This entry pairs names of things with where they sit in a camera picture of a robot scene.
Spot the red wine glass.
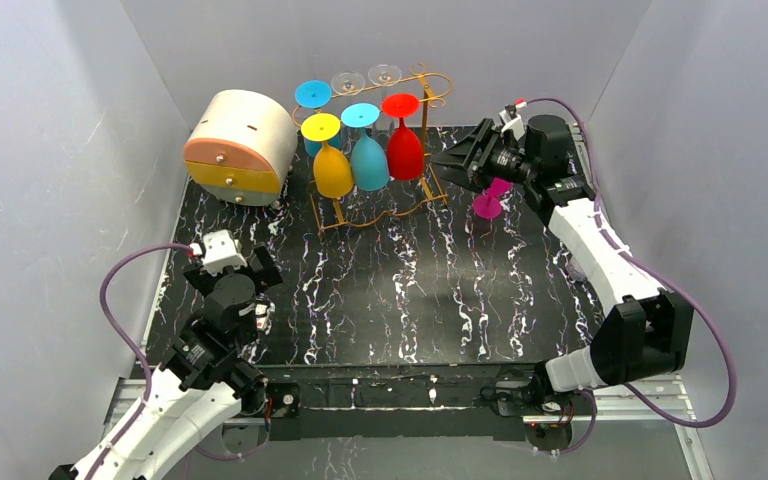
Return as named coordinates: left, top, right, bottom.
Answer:
left=381, top=93, right=424, bottom=181

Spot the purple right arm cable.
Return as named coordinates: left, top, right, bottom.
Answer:
left=519, top=97, right=738, bottom=458

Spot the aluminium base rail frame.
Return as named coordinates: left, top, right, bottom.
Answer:
left=102, top=122, right=717, bottom=480

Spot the magenta wine glass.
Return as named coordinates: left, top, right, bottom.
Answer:
left=472, top=178, right=513, bottom=219

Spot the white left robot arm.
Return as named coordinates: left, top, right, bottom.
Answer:
left=50, top=231, right=282, bottom=479

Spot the yellow wine glass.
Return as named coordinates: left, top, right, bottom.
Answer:
left=301, top=113, right=354, bottom=199

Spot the gold wire glass rack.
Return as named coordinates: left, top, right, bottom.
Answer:
left=295, top=62, right=453, bottom=233

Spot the clear wine glass left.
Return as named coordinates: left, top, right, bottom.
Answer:
left=330, top=71, right=366, bottom=96

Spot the light blue wine glass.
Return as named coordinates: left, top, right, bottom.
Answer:
left=340, top=103, right=390, bottom=191

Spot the clear wine glass right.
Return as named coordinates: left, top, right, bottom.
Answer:
left=367, top=64, right=402, bottom=87

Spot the small white card box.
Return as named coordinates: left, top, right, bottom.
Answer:
left=255, top=302, right=275, bottom=332

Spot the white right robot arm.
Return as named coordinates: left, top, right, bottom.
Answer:
left=430, top=114, right=694, bottom=405

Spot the rear blue wine glass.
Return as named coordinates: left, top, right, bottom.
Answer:
left=294, top=80, right=342, bottom=157

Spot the small clear plastic cup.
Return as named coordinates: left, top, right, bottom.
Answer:
left=566, top=256, right=588, bottom=283

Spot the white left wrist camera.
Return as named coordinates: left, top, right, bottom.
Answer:
left=189, top=229, right=248, bottom=276

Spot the clear wine glass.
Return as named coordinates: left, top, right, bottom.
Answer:
left=330, top=71, right=366, bottom=96
left=367, top=64, right=402, bottom=87

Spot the round drawer storage box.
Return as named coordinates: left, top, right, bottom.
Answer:
left=182, top=89, right=298, bottom=207

